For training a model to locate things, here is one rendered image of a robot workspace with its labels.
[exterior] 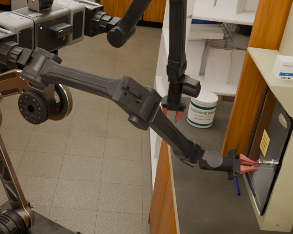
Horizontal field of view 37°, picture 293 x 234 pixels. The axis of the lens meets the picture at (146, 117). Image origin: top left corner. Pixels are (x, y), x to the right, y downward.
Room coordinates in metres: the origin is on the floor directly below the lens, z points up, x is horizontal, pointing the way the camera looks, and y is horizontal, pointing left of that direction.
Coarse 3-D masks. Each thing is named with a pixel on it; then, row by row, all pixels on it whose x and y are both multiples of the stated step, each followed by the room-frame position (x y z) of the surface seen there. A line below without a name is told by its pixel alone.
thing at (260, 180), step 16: (272, 96) 1.44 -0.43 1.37; (272, 112) 1.39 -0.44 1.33; (256, 128) 1.50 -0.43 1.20; (272, 128) 1.35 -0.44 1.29; (288, 128) 1.23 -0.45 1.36; (256, 144) 1.45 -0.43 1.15; (272, 144) 1.31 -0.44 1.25; (256, 160) 1.41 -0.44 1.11; (256, 176) 1.36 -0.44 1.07; (272, 176) 1.23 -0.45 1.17; (256, 192) 1.32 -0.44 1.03
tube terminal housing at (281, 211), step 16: (288, 16) 1.53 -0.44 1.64; (288, 32) 1.49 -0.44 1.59; (288, 48) 1.45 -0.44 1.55; (288, 144) 1.22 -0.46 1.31; (288, 160) 1.22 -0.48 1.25; (288, 176) 1.22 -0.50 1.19; (272, 192) 1.22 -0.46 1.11; (288, 192) 1.22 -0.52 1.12; (256, 208) 1.30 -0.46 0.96; (272, 208) 1.22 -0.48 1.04; (288, 208) 1.22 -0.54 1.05; (272, 224) 1.22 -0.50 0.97; (288, 224) 1.22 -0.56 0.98
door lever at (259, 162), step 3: (261, 159) 1.27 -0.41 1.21; (255, 162) 1.28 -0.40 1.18; (258, 162) 1.26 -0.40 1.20; (261, 162) 1.26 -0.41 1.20; (264, 162) 1.26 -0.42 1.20; (267, 162) 1.26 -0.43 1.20; (270, 162) 1.26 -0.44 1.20; (252, 165) 1.30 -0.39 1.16; (255, 165) 1.27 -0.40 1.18; (258, 165) 1.27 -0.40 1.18; (270, 165) 1.27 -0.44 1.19
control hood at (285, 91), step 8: (248, 48) 1.51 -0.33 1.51; (256, 48) 1.52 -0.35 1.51; (256, 56) 1.44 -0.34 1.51; (264, 56) 1.45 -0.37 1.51; (272, 56) 1.46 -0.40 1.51; (256, 64) 1.38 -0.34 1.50; (264, 64) 1.37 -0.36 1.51; (272, 64) 1.38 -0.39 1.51; (264, 72) 1.30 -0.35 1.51; (272, 80) 1.25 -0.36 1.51; (280, 80) 1.25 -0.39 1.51; (288, 80) 1.26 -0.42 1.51; (272, 88) 1.21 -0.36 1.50; (280, 88) 1.21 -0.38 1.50; (288, 88) 1.21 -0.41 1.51; (280, 96) 1.21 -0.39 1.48; (288, 96) 1.21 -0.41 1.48; (288, 104) 1.21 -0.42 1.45; (288, 112) 1.21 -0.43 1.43
